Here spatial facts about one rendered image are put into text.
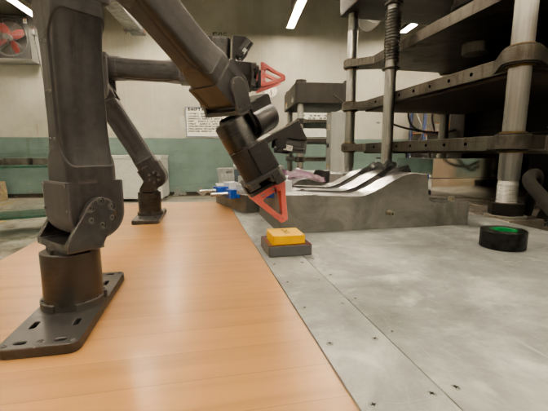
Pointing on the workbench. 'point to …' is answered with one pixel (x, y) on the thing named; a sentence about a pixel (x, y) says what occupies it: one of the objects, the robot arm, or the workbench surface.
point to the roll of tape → (503, 238)
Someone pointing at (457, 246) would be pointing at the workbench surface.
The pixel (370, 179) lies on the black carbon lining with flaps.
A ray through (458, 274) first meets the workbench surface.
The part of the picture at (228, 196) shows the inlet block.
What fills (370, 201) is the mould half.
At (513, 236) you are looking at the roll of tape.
